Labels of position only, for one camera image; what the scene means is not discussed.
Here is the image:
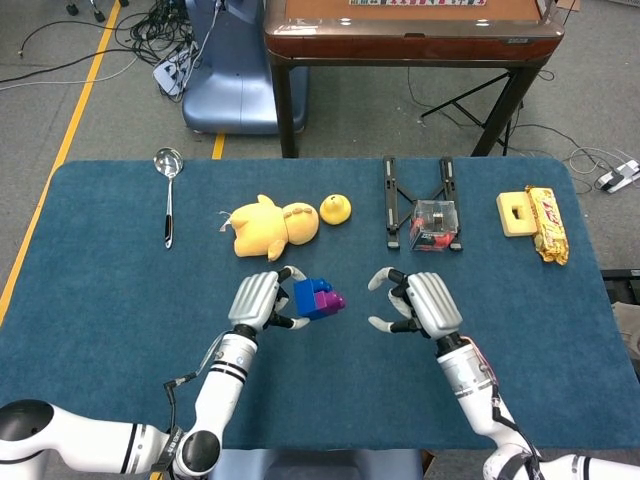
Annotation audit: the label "black folding stand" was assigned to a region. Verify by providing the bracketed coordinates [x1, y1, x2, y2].
[382, 155, 464, 252]

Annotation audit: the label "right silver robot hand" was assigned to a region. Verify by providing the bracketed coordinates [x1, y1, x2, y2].
[367, 266, 464, 341]

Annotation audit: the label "steel ladle black handle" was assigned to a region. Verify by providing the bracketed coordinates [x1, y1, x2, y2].
[152, 146, 185, 250]

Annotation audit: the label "black floor cable tangle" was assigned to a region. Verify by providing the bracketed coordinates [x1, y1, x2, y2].
[17, 0, 201, 104]

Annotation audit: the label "yellow foam sponge block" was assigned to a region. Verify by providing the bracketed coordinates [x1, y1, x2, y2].
[495, 191, 539, 238]

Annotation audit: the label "white floor power strip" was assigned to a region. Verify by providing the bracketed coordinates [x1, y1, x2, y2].
[593, 158, 640, 194]

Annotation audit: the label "face-up mahjong tile row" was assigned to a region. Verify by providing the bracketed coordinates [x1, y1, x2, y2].
[348, 0, 487, 8]

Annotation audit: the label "yellow snack packet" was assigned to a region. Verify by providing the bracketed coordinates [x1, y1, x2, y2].
[523, 184, 571, 267]

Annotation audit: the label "black cart frame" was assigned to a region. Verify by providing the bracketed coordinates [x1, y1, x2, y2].
[602, 268, 640, 305]

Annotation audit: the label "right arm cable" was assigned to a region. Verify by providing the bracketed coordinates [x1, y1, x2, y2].
[462, 337, 544, 480]

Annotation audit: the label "brown mahjong table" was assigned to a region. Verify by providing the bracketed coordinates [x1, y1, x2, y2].
[263, 0, 566, 159]

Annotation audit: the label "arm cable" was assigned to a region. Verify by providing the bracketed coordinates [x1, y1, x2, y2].
[163, 329, 231, 451]
[462, 337, 544, 480]

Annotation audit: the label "clear box red toy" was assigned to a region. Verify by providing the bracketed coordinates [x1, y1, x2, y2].
[407, 199, 460, 253]

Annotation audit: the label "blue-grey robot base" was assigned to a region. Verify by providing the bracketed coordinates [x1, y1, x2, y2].
[181, 0, 310, 136]

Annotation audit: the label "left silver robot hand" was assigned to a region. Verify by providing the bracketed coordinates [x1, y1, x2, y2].
[227, 265, 312, 335]

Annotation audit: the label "blue-grey robot torso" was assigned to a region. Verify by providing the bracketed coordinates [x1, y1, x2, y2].
[219, 448, 426, 480]

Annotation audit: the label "pink plastic toy block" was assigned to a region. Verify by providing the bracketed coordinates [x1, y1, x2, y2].
[314, 289, 347, 319]

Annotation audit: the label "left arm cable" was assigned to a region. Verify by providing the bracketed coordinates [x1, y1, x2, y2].
[163, 329, 231, 451]

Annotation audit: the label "blue purple toy blocks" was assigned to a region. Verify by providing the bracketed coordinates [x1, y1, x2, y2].
[292, 276, 334, 322]

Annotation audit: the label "blue felt table cover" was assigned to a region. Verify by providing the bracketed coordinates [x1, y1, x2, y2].
[0, 158, 640, 451]

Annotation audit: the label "yellow plush toy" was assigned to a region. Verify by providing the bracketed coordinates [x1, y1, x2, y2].
[217, 194, 321, 263]

